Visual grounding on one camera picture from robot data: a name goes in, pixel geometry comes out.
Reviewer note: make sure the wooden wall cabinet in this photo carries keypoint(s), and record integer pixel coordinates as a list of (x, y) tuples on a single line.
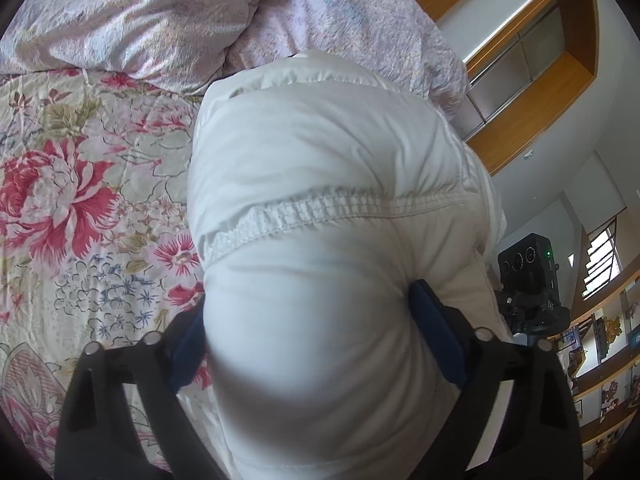
[(545, 65)]

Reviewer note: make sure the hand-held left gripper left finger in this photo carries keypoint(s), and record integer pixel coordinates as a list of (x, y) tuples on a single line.
[(187, 355)]

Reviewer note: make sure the pale pink pillow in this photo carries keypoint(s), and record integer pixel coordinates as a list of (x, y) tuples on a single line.
[(140, 15)]

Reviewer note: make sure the wooden shelf with pictures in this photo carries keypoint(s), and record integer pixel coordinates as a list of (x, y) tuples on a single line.
[(610, 360)]

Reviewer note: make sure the white puffer jacket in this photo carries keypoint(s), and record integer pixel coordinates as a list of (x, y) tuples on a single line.
[(340, 260)]

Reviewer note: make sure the floral bedspread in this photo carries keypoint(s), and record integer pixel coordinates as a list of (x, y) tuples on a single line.
[(90, 220)]

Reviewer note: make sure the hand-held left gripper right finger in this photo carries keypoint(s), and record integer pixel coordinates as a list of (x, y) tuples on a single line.
[(440, 330)]

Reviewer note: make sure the pink floral pillow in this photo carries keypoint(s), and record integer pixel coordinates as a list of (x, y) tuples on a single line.
[(360, 25)]

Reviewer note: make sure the barred window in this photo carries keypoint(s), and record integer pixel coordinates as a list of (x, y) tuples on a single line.
[(602, 260)]

